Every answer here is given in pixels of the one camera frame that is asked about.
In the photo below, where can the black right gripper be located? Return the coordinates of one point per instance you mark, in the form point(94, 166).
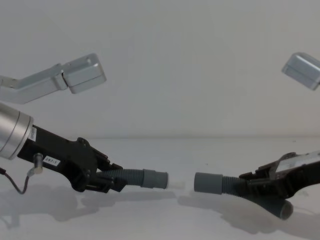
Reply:
point(300, 180)

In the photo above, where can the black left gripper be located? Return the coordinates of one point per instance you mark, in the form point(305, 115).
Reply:
point(70, 160)

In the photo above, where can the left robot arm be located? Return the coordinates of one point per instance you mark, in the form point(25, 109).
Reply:
point(15, 130)

